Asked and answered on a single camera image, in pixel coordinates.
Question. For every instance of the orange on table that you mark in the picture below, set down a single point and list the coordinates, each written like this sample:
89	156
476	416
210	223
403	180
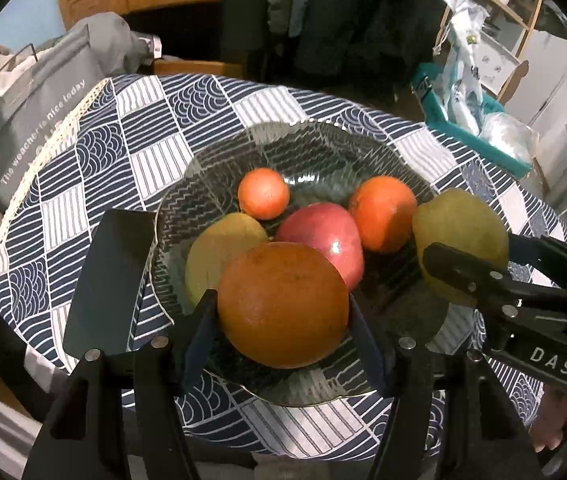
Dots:
382	208

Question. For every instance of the blue white patterned tablecloth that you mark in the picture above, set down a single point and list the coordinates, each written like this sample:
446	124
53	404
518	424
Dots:
124	147

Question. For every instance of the large orange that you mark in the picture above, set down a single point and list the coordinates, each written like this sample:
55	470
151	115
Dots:
283	305

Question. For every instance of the grey crumpled clothing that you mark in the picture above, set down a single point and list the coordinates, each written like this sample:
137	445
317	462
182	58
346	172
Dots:
118	49

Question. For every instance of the black hanging coat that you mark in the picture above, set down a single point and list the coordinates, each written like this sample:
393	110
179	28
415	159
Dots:
367	48

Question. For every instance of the wooden shelf rack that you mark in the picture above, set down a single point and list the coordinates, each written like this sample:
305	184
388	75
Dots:
512	25

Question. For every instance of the person's right hand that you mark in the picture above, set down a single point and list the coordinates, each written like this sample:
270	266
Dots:
547	428

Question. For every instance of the small tangerine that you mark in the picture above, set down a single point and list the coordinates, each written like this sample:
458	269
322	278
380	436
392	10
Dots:
263	194

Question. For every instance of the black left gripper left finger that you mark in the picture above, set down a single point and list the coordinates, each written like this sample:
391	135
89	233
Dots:
83	434

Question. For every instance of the red apple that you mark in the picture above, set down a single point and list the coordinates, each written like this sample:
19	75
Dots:
331	230

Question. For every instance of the white printed plastic sack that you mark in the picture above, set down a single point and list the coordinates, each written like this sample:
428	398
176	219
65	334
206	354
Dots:
462	94

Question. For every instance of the yellow-green pear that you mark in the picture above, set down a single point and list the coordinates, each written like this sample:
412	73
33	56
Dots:
217	246

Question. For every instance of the yellow-green mango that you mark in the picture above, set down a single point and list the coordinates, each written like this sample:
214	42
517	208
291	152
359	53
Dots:
461	220

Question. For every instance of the white patterned storage box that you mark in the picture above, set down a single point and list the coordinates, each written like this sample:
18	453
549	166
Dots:
496	64

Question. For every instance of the grey printed tote bag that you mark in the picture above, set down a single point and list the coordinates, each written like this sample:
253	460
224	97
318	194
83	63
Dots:
36	103

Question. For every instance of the clear glass bowl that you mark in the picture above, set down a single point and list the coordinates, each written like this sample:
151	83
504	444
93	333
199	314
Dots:
319	162

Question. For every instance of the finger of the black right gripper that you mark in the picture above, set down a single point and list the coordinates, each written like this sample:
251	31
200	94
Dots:
484	283
545	254

